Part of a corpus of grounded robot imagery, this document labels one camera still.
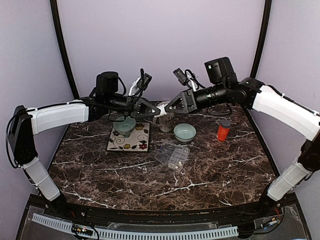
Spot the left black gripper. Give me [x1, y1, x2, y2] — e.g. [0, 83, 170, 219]
[106, 93, 163, 119]

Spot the small white pill bottle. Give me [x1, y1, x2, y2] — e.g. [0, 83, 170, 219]
[154, 104, 168, 118]

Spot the clear plastic pill organizer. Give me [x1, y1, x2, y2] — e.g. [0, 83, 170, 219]
[154, 141, 190, 172]

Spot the orange bottle grey cap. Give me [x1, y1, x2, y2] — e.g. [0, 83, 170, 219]
[216, 119, 231, 142]

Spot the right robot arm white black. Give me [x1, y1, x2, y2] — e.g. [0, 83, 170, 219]
[164, 57, 320, 217]

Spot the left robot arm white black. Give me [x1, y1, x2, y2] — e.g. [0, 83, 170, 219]
[5, 69, 161, 218]

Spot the cream ceramic mug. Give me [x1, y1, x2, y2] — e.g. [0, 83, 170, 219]
[152, 101, 175, 133]

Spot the celadon bowl on tray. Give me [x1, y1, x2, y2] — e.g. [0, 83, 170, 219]
[113, 116, 136, 135]

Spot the celadon bowl on table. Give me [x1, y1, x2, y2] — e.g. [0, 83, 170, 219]
[173, 123, 197, 143]

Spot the square floral ceramic tray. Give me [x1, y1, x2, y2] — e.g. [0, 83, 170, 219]
[106, 122, 150, 152]

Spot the small circuit board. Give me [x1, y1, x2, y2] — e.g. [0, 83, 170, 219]
[71, 224, 93, 236]

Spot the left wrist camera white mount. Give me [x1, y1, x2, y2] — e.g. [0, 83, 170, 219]
[128, 68, 152, 98]

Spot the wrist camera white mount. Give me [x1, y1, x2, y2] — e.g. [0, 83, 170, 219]
[173, 68, 205, 92]
[128, 68, 152, 98]

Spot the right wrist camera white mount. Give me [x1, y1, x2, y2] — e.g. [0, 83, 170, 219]
[173, 68, 205, 92]

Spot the right black frame post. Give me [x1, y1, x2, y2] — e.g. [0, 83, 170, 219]
[250, 0, 272, 78]

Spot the black frame post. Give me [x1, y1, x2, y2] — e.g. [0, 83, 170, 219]
[250, 0, 272, 78]
[49, 0, 80, 99]

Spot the black front table rail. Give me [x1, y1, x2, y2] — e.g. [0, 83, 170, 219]
[57, 202, 261, 225]

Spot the white slotted cable duct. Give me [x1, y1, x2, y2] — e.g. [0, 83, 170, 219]
[31, 213, 239, 240]

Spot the left black frame post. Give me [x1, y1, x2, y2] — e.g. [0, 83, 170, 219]
[49, 0, 80, 99]

